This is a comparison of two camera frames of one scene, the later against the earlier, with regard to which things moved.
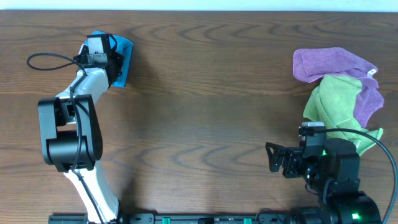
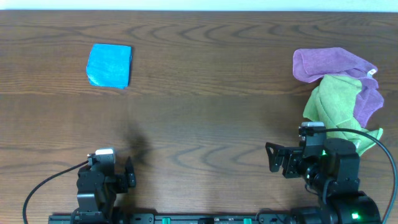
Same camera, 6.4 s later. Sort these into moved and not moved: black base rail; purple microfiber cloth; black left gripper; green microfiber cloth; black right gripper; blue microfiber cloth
Moved: blue microfiber cloth; black left gripper
Not moved: black right gripper; purple microfiber cloth; green microfiber cloth; black base rail
